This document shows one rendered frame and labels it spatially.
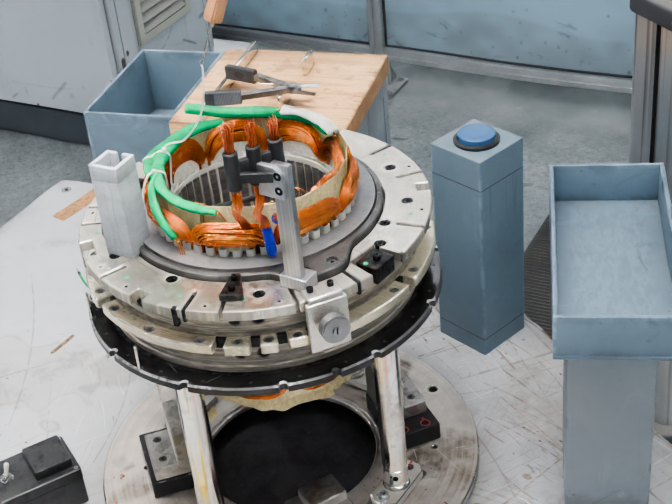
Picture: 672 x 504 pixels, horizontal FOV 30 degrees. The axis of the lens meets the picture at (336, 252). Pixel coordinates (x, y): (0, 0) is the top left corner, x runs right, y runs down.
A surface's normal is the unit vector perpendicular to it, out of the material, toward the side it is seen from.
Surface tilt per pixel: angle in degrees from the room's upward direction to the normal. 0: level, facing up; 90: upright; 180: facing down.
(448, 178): 90
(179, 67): 90
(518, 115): 0
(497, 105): 0
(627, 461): 90
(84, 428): 0
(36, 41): 90
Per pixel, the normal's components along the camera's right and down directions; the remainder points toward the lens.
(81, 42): -0.45, 0.52
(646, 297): -0.09, -0.83
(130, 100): 0.96, 0.08
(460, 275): -0.72, 0.43
